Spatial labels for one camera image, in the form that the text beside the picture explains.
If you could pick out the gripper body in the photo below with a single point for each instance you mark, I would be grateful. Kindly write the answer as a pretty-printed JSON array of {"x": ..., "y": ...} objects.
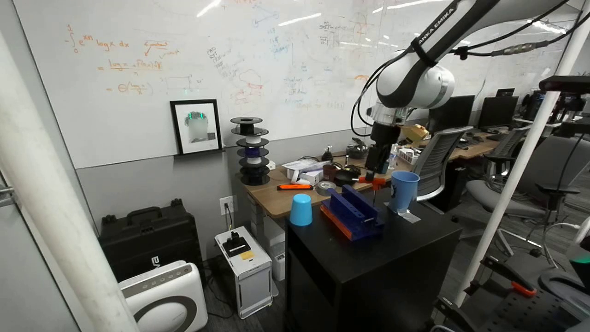
[{"x": 385, "y": 136}]

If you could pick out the orange tool with thin shaft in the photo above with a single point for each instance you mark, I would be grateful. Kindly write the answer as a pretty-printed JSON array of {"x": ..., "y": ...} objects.
[{"x": 374, "y": 181}]

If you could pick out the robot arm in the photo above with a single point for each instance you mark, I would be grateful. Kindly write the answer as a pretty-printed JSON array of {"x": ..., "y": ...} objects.
[{"x": 415, "y": 80}]

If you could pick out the dark blue cup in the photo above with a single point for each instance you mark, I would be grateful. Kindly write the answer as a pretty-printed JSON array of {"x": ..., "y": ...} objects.
[{"x": 404, "y": 189}]

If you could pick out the light blue cup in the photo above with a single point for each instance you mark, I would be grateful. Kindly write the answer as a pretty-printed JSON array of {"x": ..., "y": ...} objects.
[{"x": 301, "y": 211}]

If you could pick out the grey mesh office chair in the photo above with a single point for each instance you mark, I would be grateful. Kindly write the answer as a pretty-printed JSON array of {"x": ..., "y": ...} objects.
[{"x": 435, "y": 157}]

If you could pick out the black bowl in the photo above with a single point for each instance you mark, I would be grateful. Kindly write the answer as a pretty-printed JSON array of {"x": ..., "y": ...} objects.
[{"x": 345, "y": 177}]

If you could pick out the roll of grey tape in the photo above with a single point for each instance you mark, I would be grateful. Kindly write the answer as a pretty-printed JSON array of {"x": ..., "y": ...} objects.
[{"x": 326, "y": 187}]

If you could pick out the strip of clear tape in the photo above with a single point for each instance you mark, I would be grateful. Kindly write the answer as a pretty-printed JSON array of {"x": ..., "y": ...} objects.
[{"x": 411, "y": 216}]

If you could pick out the blue and orange rack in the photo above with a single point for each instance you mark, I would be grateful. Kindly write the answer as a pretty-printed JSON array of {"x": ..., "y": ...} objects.
[{"x": 352, "y": 214}]

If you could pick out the heap of white boxes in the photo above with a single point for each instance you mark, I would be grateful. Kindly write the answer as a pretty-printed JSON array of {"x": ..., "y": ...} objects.
[{"x": 306, "y": 170}]

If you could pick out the orange and black marker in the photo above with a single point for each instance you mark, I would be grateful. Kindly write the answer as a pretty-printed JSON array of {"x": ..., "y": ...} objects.
[{"x": 295, "y": 187}]

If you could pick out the row of monitors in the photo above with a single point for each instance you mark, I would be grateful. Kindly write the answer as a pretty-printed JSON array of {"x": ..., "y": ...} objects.
[{"x": 498, "y": 110}]

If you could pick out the wooden desk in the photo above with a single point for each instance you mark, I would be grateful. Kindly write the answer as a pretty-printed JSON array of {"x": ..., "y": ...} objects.
[{"x": 276, "y": 200}]

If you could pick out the stack of filament spools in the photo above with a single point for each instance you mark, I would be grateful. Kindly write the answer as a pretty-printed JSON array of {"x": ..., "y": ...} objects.
[{"x": 251, "y": 152}]

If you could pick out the white pole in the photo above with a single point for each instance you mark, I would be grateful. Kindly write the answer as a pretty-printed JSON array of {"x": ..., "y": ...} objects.
[
  {"x": 50, "y": 198},
  {"x": 521, "y": 161}
]

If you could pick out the black cabinet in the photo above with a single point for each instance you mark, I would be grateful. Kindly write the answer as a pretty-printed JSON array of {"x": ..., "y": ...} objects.
[{"x": 368, "y": 276}]

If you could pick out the white drawer unit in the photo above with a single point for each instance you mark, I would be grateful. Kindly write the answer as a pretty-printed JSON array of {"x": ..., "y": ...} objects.
[{"x": 267, "y": 240}]

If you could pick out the grey padded office chair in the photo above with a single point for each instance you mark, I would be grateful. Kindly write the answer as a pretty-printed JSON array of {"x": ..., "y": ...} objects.
[{"x": 548, "y": 175}]

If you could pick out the yellow sticky note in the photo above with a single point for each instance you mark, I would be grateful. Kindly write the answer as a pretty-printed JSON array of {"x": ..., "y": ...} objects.
[{"x": 247, "y": 255}]

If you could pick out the black power brick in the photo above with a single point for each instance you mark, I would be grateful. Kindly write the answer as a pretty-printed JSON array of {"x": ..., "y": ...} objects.
[{"x": 236, "y": 245}]

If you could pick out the black framed picture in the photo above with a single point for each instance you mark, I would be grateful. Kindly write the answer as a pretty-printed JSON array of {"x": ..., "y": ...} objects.
[{"x": 197, "y": 127}]

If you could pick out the white computer case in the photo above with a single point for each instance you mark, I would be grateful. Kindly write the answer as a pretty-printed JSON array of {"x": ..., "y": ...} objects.
[{"x": 251, "y": 281}]

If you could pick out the orange clamp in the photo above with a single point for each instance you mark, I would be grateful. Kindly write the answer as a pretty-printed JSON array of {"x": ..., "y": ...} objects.
[{"x": 524, "y": 289}]

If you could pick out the whiteboard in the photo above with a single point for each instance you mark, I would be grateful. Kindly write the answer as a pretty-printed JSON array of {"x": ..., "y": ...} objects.
[{"x": 184, "y": 55}]

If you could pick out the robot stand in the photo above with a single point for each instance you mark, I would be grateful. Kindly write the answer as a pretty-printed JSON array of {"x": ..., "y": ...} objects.
[{"x": 521, "y": 311}]

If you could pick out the black hard case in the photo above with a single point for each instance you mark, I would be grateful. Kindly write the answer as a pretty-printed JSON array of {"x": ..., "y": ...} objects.
[{"x": 147, "y": 244}]

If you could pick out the white air purifier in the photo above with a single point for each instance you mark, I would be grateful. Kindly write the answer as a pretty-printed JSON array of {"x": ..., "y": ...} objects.
[{"x": 166, "y": 299}]

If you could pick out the wall socket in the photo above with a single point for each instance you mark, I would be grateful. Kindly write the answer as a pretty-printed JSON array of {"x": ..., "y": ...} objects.
[{"x": 226, "y": 203}]

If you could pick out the camera on mount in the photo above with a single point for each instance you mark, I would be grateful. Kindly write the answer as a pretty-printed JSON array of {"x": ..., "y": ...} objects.
[{"x": 564, "y": 84}]

